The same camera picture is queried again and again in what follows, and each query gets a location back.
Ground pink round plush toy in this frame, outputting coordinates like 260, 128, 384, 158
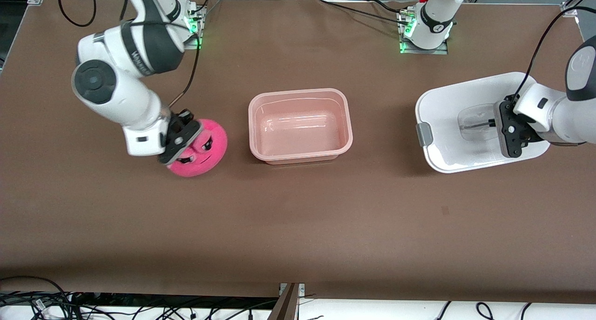
166, 119, 228, 178

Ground white box lid gray clips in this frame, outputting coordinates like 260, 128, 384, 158
415, 72, 551, 174

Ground pink plastic storage box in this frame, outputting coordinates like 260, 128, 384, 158
248, 88, 353, 165

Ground brown table cover sheet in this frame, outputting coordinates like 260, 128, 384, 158
0, 0, 596, 304

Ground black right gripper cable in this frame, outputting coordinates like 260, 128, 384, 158
167, 0, 209, 109

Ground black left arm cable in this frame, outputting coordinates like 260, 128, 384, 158
511, 4, 596, 107

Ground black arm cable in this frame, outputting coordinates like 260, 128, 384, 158
511, 4, 596, 107
57, 0, 97, 28

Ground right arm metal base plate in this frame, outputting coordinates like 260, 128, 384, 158
179, 0, 203, 49

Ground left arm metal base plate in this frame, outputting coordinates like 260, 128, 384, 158
397, 8, 449, 55

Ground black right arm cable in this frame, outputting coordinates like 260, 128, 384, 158
57, 0, 97, 28

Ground short black table cable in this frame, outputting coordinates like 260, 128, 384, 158
363, 0, 410, 14

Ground brown wooden post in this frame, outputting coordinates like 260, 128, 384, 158
269, 283, 299, 320

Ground long black table cable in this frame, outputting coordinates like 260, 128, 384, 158
318, 0, 403, 25

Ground black looped floor cable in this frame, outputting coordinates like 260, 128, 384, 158
0, 276, 75, 320

